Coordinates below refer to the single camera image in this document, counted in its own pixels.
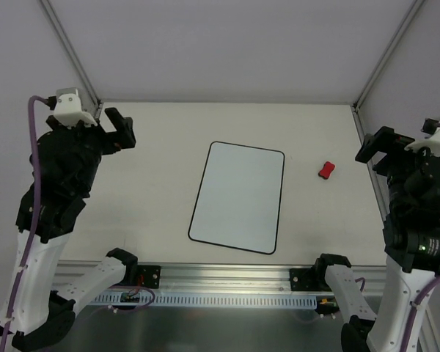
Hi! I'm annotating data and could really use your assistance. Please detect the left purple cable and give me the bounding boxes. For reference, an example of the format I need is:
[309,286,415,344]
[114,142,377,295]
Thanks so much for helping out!
[0,95,157,352]

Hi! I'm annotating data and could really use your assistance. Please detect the left aluminium frame post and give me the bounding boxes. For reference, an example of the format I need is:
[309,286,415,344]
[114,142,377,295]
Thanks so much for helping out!
[37,0,100,108]

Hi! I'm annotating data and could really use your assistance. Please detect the right aluminium frame post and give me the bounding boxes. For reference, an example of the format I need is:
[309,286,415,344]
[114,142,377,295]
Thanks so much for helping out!
[351,0,426,111]

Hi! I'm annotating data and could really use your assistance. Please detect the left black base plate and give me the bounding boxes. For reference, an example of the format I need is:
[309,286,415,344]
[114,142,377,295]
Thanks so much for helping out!
[136,265,161,290]

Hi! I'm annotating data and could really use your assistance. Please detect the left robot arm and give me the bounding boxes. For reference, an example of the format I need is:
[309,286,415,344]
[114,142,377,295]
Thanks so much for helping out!
[0,108,138,351]

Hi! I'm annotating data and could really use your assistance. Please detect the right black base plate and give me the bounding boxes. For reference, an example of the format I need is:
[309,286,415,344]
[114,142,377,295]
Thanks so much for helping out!
[289,268,331,292]

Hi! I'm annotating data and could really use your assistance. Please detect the aluminium frame post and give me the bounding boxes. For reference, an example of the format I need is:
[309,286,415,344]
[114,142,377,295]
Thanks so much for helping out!
[37,0,100,108]
[351,0,426,111]

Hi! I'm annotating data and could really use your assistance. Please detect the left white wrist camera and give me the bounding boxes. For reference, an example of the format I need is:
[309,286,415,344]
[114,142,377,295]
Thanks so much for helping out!
[52,87,97,128]

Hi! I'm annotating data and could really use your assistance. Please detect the white slotted cable duct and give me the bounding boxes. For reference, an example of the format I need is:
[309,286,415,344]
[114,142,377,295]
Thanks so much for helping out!
[90,291,318,310]

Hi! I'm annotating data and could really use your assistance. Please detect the white whiteboard black rim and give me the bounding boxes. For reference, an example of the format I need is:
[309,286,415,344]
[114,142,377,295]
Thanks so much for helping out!
[188,141,285,255]

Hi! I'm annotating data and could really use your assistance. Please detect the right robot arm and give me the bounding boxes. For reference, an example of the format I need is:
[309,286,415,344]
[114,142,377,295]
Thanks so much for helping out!
[312,121,440,351]

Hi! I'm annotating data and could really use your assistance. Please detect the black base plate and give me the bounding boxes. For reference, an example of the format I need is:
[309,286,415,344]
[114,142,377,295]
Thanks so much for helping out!
[136,265,161,290]
[289,268,331,292]

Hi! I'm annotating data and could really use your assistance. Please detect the red whiteboard eraser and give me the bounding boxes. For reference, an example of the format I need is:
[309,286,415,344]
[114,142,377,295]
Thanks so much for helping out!
[318,161,336,180]

